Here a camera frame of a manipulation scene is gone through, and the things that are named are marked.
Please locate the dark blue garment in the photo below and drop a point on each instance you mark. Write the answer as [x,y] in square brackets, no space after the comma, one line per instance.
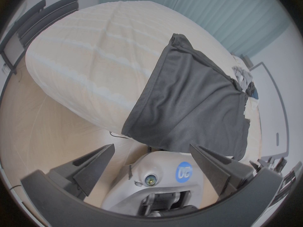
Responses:
[255,95]

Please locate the black T-shirt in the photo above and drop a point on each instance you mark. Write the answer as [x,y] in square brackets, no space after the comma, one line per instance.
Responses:
[189,98]

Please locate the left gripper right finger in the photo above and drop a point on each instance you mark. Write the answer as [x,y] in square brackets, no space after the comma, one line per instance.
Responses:
[213,169]

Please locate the blue-green curtain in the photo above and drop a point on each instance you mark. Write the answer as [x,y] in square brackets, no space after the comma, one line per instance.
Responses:
[224,13]

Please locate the black chest of drawers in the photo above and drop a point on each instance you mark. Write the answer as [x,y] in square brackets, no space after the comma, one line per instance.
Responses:
[47,18]

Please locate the black glossy garment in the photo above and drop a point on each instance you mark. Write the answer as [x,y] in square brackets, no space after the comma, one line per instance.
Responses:
[251,87]

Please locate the bed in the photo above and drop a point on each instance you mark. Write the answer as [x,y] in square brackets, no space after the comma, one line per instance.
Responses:
[82,55]

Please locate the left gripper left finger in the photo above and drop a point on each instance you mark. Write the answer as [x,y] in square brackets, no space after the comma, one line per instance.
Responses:
[92,171]

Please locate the grey bedside table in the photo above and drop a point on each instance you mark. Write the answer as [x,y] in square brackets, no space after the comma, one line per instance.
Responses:
[246,60]

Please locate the grey garment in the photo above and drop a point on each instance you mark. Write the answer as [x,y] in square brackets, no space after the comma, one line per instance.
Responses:
[242,76]

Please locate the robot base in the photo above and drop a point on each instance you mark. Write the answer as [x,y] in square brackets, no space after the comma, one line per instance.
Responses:
[156,164]

